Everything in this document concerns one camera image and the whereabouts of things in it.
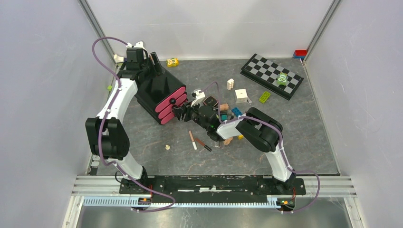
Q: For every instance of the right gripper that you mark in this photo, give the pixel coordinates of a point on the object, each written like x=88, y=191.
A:
x=186, y=109

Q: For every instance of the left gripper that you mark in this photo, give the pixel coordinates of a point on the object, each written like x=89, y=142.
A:
x=157, y=70

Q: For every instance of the black makeup organizer box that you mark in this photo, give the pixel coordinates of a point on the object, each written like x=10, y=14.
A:
x=152, y=91

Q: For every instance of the pink top drawer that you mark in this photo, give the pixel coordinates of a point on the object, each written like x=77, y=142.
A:
x=176, y=98

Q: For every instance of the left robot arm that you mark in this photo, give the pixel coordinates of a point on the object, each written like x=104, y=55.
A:
x=106, y=136

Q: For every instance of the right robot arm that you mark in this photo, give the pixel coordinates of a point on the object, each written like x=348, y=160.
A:
x=262, y=131

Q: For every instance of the beige makeup sponge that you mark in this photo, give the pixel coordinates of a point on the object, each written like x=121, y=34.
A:
x=227, y=141

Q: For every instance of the black compact case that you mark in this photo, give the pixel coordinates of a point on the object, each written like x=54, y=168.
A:
x=210, y=101

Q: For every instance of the foundation bottle beige cap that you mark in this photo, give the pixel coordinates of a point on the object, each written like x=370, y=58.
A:
x=224, y=107

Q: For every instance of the white corner block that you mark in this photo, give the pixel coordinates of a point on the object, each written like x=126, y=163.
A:
x=118, y=59

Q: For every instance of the white concealer pen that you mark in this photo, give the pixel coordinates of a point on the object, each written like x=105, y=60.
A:
x=193, y=141

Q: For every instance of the blue lego brick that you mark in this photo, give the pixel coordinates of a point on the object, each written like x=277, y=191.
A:
x=236, y=112

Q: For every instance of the yellow toy block face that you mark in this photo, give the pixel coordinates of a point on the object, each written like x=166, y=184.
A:
x=172, y=62

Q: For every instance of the white stacked block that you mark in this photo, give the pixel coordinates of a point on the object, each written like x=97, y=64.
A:
x=230, y=84

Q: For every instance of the white cube box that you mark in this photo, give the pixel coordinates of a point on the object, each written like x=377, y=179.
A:
x=242, y=96

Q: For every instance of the green lego brick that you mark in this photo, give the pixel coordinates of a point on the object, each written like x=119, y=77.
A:
x=264, y=97

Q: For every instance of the chessboard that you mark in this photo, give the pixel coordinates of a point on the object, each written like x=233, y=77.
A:
x=265, y=72

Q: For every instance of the green toy monster block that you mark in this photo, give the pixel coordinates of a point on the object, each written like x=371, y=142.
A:
x=282, y=79

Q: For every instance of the red blue bricks stack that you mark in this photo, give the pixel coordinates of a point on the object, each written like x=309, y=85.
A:
x=300, y=54

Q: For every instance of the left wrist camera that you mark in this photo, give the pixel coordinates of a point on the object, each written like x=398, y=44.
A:
x=139, y=44

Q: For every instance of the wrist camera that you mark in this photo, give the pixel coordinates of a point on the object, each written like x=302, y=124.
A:
x=199, y=96
x=139, y=44

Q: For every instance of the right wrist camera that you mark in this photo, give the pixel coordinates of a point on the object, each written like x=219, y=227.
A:
x=199, y=96

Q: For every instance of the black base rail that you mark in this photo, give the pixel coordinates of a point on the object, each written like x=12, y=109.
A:
x=211, y=189

